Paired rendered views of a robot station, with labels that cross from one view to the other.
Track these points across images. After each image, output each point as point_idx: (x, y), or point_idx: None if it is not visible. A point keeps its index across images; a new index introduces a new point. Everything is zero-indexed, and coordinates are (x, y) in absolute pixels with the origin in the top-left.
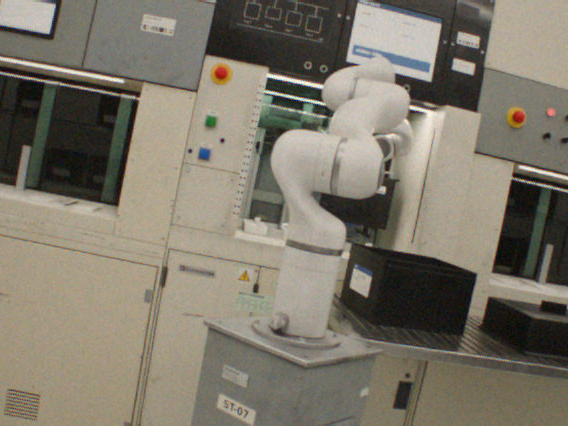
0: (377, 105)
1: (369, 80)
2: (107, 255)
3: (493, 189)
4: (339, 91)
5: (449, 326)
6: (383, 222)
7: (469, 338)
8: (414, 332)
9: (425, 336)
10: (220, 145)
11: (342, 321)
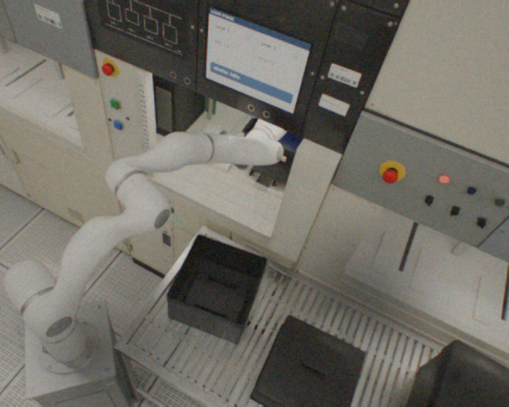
0: (110, 232)
1: (130, 187)
2: (86, 164)
3: (354, 218)
4: (109, 188)
5: (224, 337)
6: (283, 180)
7: (236, 351)
8: (188, 337)
9: (191, 345)
10: (127, 121)
11: (144, 311)
